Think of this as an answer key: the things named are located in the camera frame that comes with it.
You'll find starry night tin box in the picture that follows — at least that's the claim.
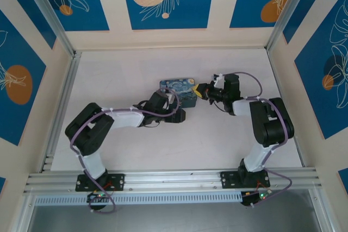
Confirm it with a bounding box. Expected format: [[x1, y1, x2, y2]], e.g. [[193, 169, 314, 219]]
[[159, 78, 198, 108]]

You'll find blue panel with beige circle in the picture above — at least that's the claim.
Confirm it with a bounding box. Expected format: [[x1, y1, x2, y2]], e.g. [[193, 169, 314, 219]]
[[120, 0, 217, 30]]

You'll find grey metal sheet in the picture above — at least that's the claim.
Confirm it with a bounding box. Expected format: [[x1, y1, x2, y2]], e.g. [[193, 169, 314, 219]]
[[16, 190, 331, 232]]

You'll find blue panel with orange circle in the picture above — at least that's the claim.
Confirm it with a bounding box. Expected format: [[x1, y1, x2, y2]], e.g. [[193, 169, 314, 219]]
[[0, 9, 47, 147]]

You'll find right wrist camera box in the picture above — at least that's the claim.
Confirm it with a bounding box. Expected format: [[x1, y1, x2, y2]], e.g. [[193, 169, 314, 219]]
[[213, 72, 226, 88]]

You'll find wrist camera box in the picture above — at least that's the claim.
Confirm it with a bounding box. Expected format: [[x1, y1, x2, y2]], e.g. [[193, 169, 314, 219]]
[[164, 93, 177, 108], [213, 72, 226, 88]]

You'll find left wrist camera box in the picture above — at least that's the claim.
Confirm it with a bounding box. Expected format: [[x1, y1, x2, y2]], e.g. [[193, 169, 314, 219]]
[[164, 93, 177, 108]]

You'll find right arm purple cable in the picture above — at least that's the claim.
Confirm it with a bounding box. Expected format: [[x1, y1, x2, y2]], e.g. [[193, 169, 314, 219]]
[[232, 71, 293, 208]]

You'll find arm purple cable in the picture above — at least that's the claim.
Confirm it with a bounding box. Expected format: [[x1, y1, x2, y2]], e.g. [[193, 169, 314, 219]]
[[232, 71, 293, 208], [70, 87, 182, 214]]

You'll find long aluminium mounting rail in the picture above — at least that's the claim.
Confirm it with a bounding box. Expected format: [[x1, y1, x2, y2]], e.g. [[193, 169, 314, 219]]
[[23, 167, 323, 194]]

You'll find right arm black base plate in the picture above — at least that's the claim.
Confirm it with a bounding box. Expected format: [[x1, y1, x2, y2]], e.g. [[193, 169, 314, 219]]
[[220, 171, 271, 190]]

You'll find white slotted cable duct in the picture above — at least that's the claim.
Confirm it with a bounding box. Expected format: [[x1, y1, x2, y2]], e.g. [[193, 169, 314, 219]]
[[34, 190, 245, 206]]

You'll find blue floral wall panel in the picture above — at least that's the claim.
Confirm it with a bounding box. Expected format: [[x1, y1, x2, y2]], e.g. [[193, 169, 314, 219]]
[[282, 0, 334, 45], [229, 0, 309, 29], [0, 0, 57, 50], [294, 0, 348, 140], [26, 0, 110, 32]]

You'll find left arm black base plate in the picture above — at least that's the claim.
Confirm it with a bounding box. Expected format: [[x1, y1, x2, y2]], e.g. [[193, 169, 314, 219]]
[[75, 173, 126, 192]]

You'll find aluminium side rail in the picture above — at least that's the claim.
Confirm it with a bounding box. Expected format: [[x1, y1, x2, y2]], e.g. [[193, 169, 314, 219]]
[[39, 51, 82, 173]]

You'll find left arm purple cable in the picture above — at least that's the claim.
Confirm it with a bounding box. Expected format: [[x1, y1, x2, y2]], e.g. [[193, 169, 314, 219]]
[[70, 87, 182, 214]]

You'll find aluminium frame post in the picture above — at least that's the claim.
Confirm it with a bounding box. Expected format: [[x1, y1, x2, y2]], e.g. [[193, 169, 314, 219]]
[[20, 0, 82, 58], [265, 0, 316, 52]]

